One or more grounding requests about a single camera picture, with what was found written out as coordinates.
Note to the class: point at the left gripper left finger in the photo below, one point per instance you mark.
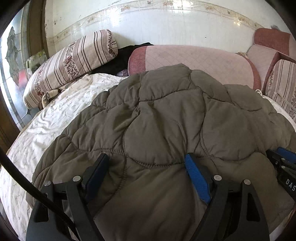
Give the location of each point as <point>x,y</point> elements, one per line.
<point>63,214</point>

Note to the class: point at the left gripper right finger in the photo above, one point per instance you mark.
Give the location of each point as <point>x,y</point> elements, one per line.
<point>233,212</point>

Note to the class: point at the olive quilted hooded jacket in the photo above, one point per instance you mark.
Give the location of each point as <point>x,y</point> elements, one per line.
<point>146,125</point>

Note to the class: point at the striped floral right cushion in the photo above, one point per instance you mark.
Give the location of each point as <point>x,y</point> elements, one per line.
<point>280,86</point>

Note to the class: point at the pink rear bolster cushion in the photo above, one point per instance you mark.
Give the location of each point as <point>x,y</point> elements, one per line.
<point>226,67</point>

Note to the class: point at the white leaf-print bed sheet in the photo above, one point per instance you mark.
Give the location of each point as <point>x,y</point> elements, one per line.
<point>36,137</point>

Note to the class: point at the striped floral left pillow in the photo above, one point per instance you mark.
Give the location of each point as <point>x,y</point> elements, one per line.
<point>70,63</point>

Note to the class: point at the black garment behind pillow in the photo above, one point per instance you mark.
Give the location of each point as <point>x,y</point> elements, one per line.
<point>120,62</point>

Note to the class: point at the stained glass door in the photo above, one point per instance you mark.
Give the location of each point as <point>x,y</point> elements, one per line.
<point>13,76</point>

